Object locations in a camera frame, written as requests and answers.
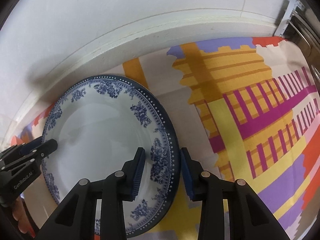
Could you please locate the blue patterned plate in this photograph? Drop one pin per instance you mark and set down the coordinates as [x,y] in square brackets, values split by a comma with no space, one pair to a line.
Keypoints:
[98,124]

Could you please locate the metal pot rack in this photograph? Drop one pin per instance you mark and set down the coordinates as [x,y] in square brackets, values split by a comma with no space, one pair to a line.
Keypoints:
[284,29]

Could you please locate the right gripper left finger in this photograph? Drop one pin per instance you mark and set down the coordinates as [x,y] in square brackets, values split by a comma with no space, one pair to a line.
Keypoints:
[74,218]

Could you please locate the steel pan with handle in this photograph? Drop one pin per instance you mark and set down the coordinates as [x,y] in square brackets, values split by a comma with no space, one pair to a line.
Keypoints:
[306,26]

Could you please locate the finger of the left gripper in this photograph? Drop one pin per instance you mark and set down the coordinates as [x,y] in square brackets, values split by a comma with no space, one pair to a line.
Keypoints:
[39,153]
[18,151]

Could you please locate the person's hand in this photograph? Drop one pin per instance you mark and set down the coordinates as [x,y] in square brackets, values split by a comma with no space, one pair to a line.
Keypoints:
[20,216]

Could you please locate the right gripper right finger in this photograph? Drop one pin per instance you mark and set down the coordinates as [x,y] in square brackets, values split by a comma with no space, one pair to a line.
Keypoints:
[249,217]

